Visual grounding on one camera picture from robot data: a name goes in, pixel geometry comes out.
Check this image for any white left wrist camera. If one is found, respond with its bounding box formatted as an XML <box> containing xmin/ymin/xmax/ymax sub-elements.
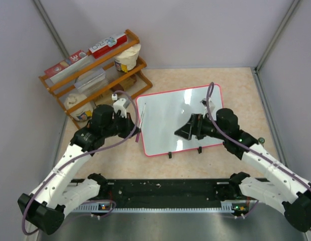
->
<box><xmin>112</xmin><ymin>94</ymin><xmax>130</xmax><ymax>118</ymax></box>

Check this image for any white bag lower shelf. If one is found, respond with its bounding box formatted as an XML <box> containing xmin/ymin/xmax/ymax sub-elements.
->
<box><xmin>63</xmin><ymin>93</ymin><xmax>94</xmax><ymax>123</ymax></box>

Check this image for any red white foil box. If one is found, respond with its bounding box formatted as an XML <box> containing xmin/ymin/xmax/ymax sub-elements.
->
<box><xmin>88</xmin><ymin>33</ymin><xmax>128</xmax><ymax>59</ymax></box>

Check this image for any clear tape roll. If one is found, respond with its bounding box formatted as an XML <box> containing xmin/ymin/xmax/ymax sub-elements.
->
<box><xmin>258</xmin><ymin>137</ymin><xmax>265</xmax><ymax>145</ymax></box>

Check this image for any white bag upper shelf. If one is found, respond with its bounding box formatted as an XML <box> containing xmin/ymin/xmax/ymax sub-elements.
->
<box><xmin>114</xmin><ymin>44</ymin><xmax>141</xmax><ymax>73</ymax></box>

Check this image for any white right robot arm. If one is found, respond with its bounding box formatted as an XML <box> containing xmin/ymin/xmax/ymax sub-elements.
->
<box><xmin>174</xmin><ymin>108</ymin><xmax>311</xmax><ymax>232</ymax></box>

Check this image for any pink-framed whiteboard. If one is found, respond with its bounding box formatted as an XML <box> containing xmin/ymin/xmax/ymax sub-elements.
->
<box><xmin>136</xmin><ymin>85</ymin><xmax>222</xmax><ymax>157</ymax></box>

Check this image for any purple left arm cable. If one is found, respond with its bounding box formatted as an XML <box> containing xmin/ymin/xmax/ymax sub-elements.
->
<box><xmin>21</xmin><ymin>90</ymin><xmax>139</xmax><ymax>236</ymax></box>

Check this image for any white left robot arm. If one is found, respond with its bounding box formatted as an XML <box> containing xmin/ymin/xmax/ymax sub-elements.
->
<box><xmin>18</xmin><ymin>99</ymin><xmax>139</xmax><ymax>235</ymax></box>

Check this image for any magenta-capped whiteboard marker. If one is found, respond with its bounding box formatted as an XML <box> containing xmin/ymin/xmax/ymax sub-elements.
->
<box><xmin>135</xmin><ymin>103</ymin><xmax>146</xmax><ymax>143</ymax></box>

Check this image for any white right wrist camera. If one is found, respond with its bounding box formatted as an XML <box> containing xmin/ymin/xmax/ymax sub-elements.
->
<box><xmin>200</xmin><ymin>98</ymin><xmax>216</xmax><ymax>115</ymax></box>

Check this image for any white bag shelf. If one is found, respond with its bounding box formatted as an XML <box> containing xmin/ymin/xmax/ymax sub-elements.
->
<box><xmin>114</xmin><ymin>44</ymin><xmax>141</xmax><ymax>73</ymax></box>
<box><xmin>63</xmin><ymin>93</ymin><xmax>94</xmax><ymax>123</ymax></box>

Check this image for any brown cardboard box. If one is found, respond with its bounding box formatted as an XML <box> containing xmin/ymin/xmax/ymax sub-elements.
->
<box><xmin>93</xmin><ymin>91</ymin><xmax>113</xmax><ymax>105</ymax></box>

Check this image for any red grey wrap box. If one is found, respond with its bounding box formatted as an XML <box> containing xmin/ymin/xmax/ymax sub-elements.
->
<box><xmin>44</xmin><ymin>50</ymin><xmax>93</xmax><ymax>84</ymax></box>

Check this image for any orange wooden shelf rack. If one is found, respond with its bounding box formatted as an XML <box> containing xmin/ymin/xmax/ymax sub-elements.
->
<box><xmin>39</xmin><ymin>29</ymin><xmax>153</xmax><ymax>128</ymax></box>

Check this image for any grey slotted cable duct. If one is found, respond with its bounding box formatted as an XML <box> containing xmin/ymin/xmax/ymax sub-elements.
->
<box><xmin>72</xmin><ymin>201</ymin><xmax>249</xmax><ymax>215</ymax></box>

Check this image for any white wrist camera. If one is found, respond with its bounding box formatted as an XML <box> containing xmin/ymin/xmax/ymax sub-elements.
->
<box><xmin>112</xmin><ymin>94</ymin><xmax>130</xmax><ymax>118</ymax></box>
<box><xmin>200</xmin><ymin>98</ymin><xmax>216</xmax><ymax>115</ymax></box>

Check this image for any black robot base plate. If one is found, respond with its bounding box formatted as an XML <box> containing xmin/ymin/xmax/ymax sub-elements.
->
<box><xmin>79</xmin><ymin>178</ymin><xmax>261</xmax><ymax>209</ymax></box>

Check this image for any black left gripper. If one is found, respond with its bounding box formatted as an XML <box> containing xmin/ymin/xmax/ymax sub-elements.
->
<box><xmin>102</xmin><ymin>111</ymin><xmax>140</xmax><ymax>139</ymax></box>

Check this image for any silver foil box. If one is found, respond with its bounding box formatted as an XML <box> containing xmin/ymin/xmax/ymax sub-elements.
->
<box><xmin>74</xmin><ymin>69</ymin><xmax>106</xmax><ymax>93</ymax></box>

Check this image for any dark brown small box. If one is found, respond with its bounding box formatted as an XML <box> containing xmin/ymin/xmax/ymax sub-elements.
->
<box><xmin>111</xmin><ymin>76</ymin><xmax>137</xmax><ymax>92</ymax></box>

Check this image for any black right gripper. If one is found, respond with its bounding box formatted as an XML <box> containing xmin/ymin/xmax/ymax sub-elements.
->
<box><xmin>175</xmin><ymin>113</ymin><xmax>227</xmax><ymax>141</ymax></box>

